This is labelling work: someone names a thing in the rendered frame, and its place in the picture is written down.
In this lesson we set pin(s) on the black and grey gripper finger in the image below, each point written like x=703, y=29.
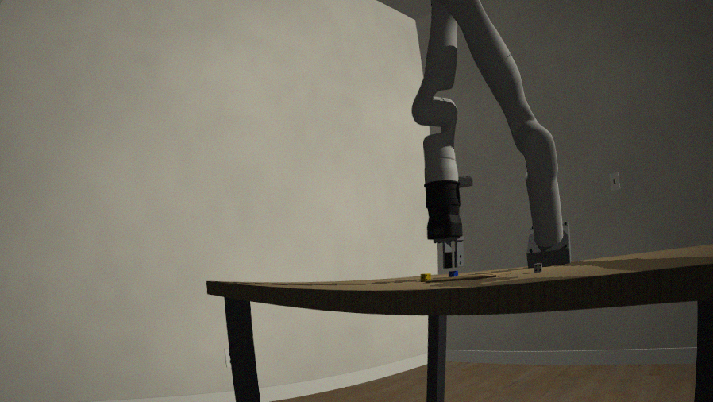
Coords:
x=459, y=250
x=447, y=254

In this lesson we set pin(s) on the tan flat mat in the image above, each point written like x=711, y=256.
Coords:
x=482, y=276

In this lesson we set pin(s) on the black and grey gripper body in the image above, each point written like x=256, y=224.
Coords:
x=443, y=198

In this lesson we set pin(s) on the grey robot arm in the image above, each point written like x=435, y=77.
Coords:
x=501, y=74

